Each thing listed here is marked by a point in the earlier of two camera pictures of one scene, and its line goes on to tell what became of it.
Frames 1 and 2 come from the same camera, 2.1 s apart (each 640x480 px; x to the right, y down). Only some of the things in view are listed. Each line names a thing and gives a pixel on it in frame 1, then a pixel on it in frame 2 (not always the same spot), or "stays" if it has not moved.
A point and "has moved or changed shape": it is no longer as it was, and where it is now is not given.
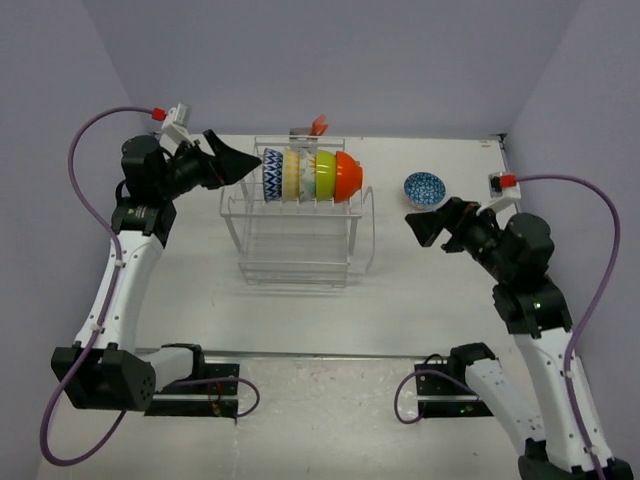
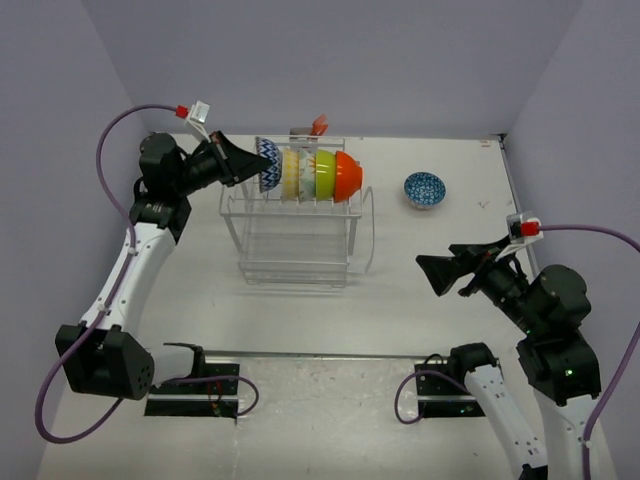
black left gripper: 229,165 stays
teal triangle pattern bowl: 425,190 stays
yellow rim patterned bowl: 291,175 stays
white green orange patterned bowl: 307,175 stays
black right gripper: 428,226 → 443,270
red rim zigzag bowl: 272,175 has moved or changed shape
